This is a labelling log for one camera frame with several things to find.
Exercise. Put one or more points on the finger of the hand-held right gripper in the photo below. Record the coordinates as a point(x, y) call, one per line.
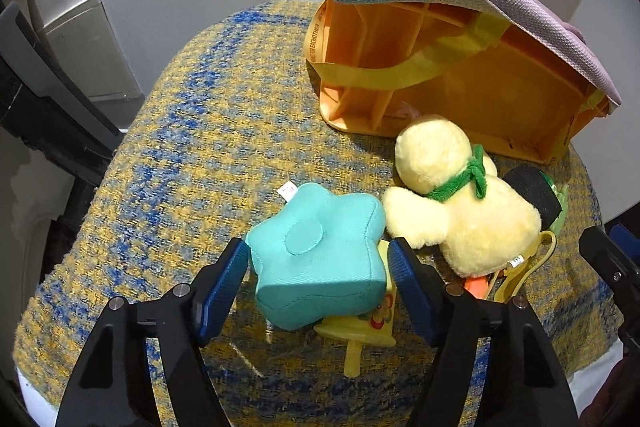
point(607, 257)

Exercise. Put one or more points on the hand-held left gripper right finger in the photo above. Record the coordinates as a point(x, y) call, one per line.
point(410, 287)

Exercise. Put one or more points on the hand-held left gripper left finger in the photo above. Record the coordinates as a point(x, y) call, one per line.
point(223, 287)

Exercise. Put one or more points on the teal star plush toy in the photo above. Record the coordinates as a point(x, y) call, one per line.
point(312, 257)

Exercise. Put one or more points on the yellow duck plush toy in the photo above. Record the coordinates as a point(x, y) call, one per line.
point(460, 207)

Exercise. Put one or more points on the orange fabric storage bag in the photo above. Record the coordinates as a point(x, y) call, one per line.
point(450, 72)

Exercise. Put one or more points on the yellow plastic toy popsicle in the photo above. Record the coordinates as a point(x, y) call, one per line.
point(362, 322)

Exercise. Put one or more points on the yellow plastic toy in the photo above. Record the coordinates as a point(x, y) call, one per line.
point(522, 272)

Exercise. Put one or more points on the black and green toy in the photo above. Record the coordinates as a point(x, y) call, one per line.
point(537, 194)

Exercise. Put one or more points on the yellow blue woven tablecloth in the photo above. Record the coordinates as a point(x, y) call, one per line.
point(200, 132)

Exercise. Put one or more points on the black office chair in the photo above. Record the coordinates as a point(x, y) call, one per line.
point(45, 97)

